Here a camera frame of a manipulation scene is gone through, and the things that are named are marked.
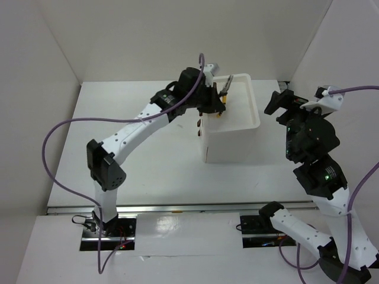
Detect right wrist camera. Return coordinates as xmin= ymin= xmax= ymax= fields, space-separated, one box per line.
xmin=300 ymin=86 xmax=345 ymax=115

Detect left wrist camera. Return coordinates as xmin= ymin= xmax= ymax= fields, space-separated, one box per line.
xmin=203 ymin=63 xmax=220 ymax=86

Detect white drawer cabinet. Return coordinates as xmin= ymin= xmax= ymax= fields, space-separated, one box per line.
xmin=198 ymin=73 xmax=261 ymax=163

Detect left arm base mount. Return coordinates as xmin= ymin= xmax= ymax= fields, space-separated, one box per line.
xmin=71 ymin=215 xmax=137 ymax=251

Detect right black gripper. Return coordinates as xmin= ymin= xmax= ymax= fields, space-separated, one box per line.
xmin=262 ymin=87 xmax=326 ymax=158

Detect yellow black pliers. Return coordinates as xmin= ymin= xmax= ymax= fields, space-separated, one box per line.
xmin=216 ymin=75 xmax=234 ymax=118

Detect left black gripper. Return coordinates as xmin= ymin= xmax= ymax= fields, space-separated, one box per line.
xmin=185 ymin=82 xmax=223 ymax=113

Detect front aluminium rail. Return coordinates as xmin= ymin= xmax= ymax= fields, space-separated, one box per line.
xmin=46 ymin=201 xmax=319 ymax=216

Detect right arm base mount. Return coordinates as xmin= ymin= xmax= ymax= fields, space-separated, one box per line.
xmin=236 ymin=215 xmax=296 ymax=249

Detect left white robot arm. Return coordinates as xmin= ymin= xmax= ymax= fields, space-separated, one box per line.
xmin=86 ymin=64 xmax=233 ymax=236

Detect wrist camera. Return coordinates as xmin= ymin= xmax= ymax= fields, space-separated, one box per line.
xmin=300 ymin=86 xmax=345 ymax=115
xmin=203 ymin=63 xmax=220 ymax=86

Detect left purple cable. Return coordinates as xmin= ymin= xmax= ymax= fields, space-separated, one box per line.
xmin=41 ymin=53 xmax=205 ymax=275

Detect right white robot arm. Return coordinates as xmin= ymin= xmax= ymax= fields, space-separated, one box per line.
xmin=258 ymin=86 xmax=378 ymax=283

